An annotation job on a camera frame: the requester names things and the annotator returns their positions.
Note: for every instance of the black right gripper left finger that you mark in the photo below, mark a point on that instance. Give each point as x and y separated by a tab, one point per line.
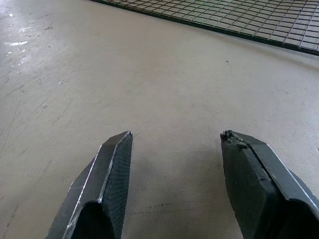
99	189

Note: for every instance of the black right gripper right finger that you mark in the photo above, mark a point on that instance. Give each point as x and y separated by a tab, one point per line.
259	194

